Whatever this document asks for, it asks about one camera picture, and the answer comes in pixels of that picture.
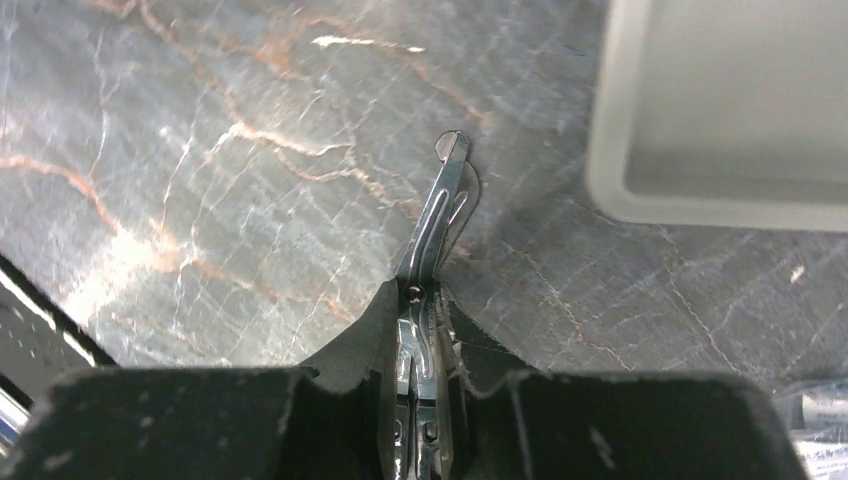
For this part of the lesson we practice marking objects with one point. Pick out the clear bag of wipes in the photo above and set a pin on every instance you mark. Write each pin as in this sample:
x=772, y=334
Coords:
x=815, y=413

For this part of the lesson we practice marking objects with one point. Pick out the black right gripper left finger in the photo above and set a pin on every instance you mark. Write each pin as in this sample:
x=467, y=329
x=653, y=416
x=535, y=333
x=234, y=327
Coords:
x=329, y=417

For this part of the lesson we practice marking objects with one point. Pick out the grey plastic divider tray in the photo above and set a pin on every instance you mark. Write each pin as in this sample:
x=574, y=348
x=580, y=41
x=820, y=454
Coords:
x=722, y=113

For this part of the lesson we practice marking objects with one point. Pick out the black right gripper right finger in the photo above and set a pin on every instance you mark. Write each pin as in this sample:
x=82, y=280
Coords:
x=513, y=421

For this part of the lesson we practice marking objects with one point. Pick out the black handled scissors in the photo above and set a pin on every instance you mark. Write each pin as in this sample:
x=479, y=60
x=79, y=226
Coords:
x=419, y=368

